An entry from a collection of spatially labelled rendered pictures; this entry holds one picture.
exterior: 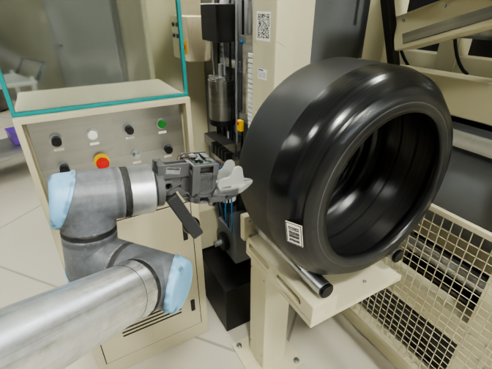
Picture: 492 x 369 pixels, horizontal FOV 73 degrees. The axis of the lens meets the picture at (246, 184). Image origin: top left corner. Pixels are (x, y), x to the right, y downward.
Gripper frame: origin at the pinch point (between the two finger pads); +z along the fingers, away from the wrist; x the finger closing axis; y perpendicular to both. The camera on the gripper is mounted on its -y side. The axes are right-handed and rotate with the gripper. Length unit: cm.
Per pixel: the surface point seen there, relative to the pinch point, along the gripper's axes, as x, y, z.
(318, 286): -9.1, -28.4, 20.4
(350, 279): -4, -37, 40
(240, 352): 39, -118, 33
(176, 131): 64, -8, 7
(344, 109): -8.5, 18.2, 15.3
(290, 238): -8.8, -10.2, 7.6
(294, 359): 22, -115, 55
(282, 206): -6.6, -3.0, 5.6
